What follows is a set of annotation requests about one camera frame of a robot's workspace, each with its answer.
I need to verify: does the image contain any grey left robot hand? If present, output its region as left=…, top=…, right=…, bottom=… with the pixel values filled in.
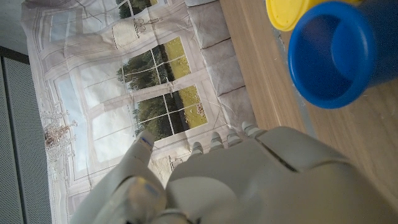
left=70, top=121, right=398, bottom=224

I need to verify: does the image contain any blue plastic cup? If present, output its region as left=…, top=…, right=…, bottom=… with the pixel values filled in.
left=287, top=1, right=398, bottom=110

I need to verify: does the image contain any yellow plastic cup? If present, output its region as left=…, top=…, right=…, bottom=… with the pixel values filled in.
left=265, top=0, right=364, bottom=32

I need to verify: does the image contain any printed window backdrop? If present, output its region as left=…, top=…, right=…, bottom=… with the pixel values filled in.
left=20, top=0, right=259, bottom=224

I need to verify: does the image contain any grey perforated panel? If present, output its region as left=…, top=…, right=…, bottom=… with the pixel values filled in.
left=0, top=46, right=53, bottom=224

